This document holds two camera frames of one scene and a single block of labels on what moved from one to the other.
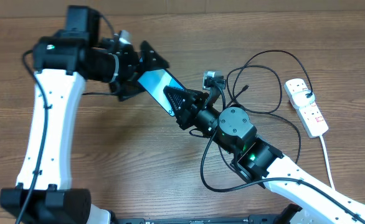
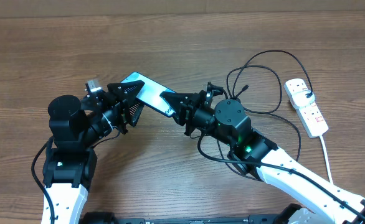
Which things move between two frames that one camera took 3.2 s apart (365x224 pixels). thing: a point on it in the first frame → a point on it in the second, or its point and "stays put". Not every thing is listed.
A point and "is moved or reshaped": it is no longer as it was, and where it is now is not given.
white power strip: x=311 y=117 stays put
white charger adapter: x=300 y=99 stays put
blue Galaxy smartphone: x=155 y=81 is moved or reshaped
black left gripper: x=133 y=69 → x=119 y=110
